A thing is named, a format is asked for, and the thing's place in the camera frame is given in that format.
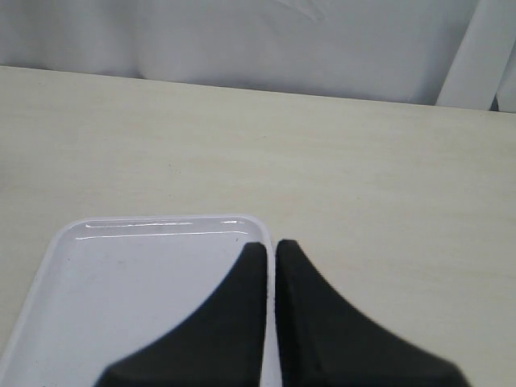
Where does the white rectangular tray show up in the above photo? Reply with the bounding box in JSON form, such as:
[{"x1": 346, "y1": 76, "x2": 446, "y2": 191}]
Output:
[{"x1": 1, "y1": 214, "x2": 273, "y2": 386}]

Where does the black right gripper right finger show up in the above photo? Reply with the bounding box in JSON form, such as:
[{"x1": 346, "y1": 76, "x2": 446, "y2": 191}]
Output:
[{"x1": 275, "y1": 239, "x2": 469, "y2": 386}]

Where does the white backdrop curtain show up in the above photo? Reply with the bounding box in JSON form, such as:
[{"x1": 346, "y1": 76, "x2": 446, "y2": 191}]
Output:
[{"x1": 0, "y1": 0, "x2": 516, "y2": 114}]

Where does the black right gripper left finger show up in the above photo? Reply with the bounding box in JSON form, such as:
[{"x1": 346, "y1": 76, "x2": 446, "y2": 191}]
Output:
[{"x1": 96, "y1": 243, "x2": 268, "y2": 386}]

